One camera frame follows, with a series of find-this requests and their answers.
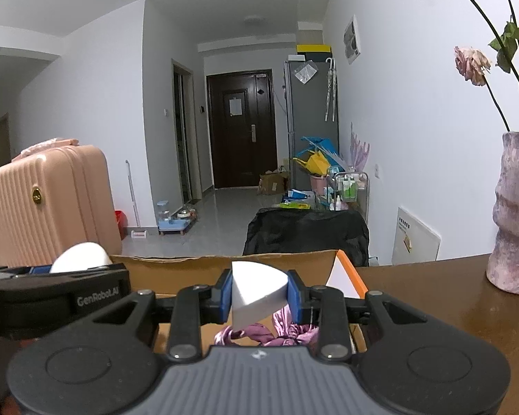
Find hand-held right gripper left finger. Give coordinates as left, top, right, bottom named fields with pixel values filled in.
left=43, top=269, right=234, bottom=363

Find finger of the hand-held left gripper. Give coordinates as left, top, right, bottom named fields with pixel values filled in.
left=9, top=266, right=128, bottom=278

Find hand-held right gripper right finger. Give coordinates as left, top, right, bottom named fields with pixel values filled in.
left=286, top=269, right=474, bottom=363

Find white wedge sponge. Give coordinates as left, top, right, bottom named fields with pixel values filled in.
left=231, top=260, right=290, bottom=333

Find white round sponge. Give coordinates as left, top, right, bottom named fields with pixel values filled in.
left=49, top=242, right=113, bottom=274

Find orange-edged cardboard box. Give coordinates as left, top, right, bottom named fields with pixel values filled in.
left=110, top=248, right=368, bottom=355

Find purple satin cloth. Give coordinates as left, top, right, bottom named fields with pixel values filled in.
left=214, top=309, right=321, bottom=347

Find pink ribbed suitcase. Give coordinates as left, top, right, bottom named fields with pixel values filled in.
left=0, top=145, right=122, bottom=269

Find blue pet feeder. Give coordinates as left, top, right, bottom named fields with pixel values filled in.
left=157, top=200, right=198, bottom=236

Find blue yellow packets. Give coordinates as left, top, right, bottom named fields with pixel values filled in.
left=280, top=189, right=314, bottom=210

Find white mop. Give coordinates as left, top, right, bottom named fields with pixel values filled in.
left=125, top=160, right=149, bottom=239

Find brown cardboard box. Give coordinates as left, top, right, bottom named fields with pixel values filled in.
left=258, top=173, right=288, bottom=195

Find metal trolley with bottles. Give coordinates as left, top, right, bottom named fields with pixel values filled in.
left=326, top=172, right=370, bottom=212

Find pink cloth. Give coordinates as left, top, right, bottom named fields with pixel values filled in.
left=19, top=138, right=79, bottom=159

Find yellow bag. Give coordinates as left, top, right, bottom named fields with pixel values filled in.
left=293, top=150, right=330, bottom=176

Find white board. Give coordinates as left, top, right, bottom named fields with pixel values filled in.
left=391, top=206, right=442, bottom=265

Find dark brown door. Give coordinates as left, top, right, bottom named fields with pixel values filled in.
left=205, top=69, right=278, bottom=190

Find blue bag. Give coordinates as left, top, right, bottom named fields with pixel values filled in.
left=295, top=136, right=340, bottom=160

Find grey refrigerator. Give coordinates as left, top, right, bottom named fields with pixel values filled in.
left=284, top=58, right=340, bottom=182

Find folded pale umbrellas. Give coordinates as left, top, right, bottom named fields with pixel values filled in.
left=324, top=57, right=338, bottom=122

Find clear plastic bag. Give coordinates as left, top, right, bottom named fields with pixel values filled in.
left=295, top=63, right=318, bottom=84

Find pink fuzzy vase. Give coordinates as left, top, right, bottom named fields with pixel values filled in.
left=486, top=132, right=519, bottom=295

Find yellow black box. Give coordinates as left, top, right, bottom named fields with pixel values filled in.
left=296, top=44, right=331, bottom=60

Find dried pink rose bouquet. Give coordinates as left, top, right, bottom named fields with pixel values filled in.
left=393, top=0, right=519, bottom=138

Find purple flower wall decal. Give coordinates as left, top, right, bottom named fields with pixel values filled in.
left=349, top=122, right=372, bottom=171

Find white wall panel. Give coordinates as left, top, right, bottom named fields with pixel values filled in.
left=343, top=14, right=362, bottom=65

